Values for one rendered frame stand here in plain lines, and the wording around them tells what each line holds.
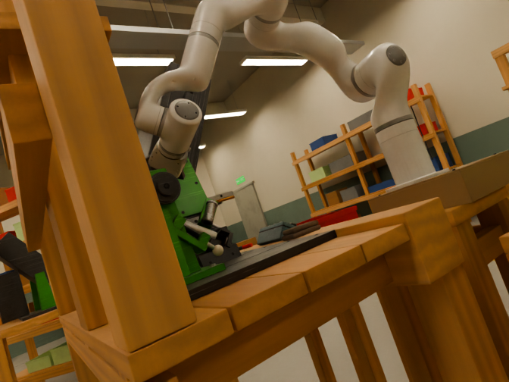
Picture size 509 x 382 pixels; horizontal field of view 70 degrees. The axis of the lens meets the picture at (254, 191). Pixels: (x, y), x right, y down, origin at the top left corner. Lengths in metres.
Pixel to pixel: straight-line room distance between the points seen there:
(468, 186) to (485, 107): 5.38
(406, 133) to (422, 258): 0.48
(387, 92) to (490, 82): 5.25
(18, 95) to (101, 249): 0.27
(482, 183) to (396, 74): 0.38
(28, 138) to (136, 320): 0.30
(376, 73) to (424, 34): 5.66
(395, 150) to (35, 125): 0.93
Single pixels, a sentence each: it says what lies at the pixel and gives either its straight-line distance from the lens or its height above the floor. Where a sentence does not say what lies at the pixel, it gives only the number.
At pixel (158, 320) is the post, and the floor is 0.90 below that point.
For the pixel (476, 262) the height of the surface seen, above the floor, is 0.71.
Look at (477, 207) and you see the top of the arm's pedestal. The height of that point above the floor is 0.83.
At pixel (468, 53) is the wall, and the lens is 6.51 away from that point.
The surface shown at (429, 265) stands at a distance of 0.81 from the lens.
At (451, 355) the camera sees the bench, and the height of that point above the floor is 0.58.
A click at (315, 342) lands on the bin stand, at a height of 0.44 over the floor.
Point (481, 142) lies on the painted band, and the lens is 6.46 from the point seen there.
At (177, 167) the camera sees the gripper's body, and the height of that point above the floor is 1.20.
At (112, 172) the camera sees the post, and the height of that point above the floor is 1.09.
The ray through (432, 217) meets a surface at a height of 0.87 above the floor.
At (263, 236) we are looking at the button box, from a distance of 1.25.
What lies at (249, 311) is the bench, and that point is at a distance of 0.53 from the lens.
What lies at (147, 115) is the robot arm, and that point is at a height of 1.31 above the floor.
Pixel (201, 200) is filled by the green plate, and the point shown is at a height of 1.11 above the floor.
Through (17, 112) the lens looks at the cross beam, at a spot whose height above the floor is 1.23.
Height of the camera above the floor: 0.97
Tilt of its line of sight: 5 degrees up
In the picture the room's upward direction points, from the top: 19 degrees counter-clockwise
